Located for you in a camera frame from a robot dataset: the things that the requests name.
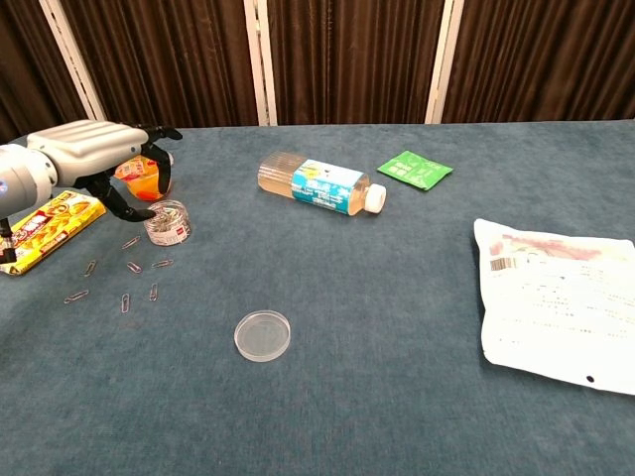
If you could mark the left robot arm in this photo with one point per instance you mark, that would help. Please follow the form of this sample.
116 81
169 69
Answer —
20 178

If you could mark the clear round lid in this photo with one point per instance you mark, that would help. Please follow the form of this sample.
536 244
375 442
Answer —
263 337

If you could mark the dark brown curtain panel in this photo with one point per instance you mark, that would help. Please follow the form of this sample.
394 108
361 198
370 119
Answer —
164 59
352 59
25 64
546 59

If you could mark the green sachet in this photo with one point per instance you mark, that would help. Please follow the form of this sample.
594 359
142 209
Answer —
414 170

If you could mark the orange jelly cup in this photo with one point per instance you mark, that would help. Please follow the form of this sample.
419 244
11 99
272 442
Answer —
136 173

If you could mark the clear paperclip container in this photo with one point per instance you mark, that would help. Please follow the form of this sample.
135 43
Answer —
168 230

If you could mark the silver paper clip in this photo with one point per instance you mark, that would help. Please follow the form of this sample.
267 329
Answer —
126 303
76 296
154 291
131 242
89 268
134 267
162 264

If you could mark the yellow snack box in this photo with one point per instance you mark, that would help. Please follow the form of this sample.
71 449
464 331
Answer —
49 233

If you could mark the blue felt table cover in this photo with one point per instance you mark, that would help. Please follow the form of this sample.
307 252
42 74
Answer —
347 406

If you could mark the clear drink bottle blue label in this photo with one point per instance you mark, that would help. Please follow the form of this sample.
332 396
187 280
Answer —
322 186

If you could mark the white plastic bag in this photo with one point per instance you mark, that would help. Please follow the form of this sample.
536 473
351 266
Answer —
555 307

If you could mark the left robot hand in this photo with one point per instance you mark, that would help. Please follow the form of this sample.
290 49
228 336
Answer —
84 146

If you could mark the white frame post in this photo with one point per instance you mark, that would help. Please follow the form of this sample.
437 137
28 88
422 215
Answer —
444 64
73 64
260 64

